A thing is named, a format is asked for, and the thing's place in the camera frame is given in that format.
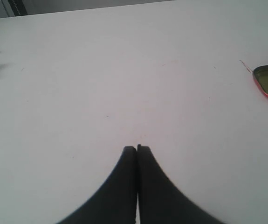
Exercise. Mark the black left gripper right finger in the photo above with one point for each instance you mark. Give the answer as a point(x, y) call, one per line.
point(159, 200)

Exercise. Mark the dark door frame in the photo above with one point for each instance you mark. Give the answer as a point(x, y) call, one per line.
point(18, 7)

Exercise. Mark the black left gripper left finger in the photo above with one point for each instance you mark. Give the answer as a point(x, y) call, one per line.
point(115, 202)

